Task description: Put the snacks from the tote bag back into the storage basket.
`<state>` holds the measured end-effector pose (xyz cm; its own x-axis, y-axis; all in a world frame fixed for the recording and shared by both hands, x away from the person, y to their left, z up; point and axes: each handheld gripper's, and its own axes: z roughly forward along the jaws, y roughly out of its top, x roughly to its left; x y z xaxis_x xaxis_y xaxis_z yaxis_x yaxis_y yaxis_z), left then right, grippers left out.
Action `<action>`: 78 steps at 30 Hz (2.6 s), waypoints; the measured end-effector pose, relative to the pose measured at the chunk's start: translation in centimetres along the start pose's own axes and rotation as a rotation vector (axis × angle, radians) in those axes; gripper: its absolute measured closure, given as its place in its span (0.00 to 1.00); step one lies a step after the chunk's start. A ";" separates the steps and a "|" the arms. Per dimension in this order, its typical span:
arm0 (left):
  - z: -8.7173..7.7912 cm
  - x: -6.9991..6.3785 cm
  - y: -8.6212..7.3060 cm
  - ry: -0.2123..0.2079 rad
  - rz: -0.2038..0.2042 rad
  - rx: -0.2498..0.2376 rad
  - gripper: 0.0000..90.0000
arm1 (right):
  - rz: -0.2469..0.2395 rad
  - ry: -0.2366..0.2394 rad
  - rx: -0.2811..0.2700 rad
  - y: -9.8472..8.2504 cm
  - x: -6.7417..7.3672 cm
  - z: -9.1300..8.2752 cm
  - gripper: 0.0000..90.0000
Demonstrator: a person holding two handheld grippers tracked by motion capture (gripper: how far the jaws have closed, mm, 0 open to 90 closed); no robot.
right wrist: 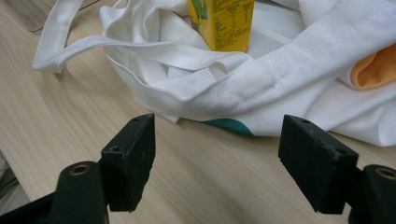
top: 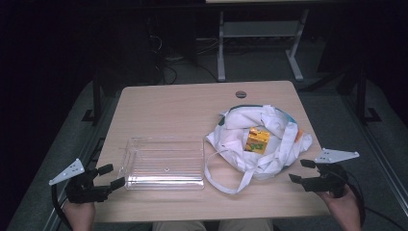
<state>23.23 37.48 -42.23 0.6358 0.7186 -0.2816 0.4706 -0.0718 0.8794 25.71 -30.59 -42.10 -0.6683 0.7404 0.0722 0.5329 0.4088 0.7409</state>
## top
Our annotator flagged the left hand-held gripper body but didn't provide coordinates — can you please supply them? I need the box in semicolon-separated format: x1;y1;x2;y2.
48;158;112;204

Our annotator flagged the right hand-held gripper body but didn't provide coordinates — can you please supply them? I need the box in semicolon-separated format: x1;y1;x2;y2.
302;147;361;198

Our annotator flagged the clear plastic tray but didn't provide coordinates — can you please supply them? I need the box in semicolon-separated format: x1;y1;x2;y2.
117;137;206;192

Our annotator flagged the yellow juice carton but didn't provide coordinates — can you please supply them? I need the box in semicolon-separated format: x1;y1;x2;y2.
244;126;271;156

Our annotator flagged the white cloth tote bag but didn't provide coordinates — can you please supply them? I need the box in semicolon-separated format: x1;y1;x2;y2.
203;103;314;195

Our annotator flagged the person's left hand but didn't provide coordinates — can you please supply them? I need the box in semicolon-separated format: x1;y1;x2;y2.
62;201;97;231

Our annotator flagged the person's right hand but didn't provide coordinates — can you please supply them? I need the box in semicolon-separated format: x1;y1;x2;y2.
315;185;363;231

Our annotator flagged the person's right leg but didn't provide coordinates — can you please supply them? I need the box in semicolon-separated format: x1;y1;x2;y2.
217;218;274;231

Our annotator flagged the black metal stand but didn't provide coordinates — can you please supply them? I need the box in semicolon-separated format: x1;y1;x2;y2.
355;65;383;125
81;71;104;127

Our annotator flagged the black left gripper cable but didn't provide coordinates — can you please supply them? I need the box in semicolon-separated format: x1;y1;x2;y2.
50;184;74;231

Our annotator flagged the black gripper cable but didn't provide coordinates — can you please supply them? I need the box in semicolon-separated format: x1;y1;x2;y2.
333;170;408;231
50;184;74;231

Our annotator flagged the grey aluminium floor rail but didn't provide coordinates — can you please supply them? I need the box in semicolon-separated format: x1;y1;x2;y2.
338;90;408;220
41;95;121;231

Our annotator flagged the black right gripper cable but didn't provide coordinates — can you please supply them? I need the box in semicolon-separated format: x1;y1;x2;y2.
333;170;408;231

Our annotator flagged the tangle of floor cables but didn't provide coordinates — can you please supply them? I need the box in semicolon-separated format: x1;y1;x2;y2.
145;30;220;86

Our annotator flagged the white metal table frame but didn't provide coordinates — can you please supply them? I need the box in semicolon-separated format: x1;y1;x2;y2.
216;9;310;83

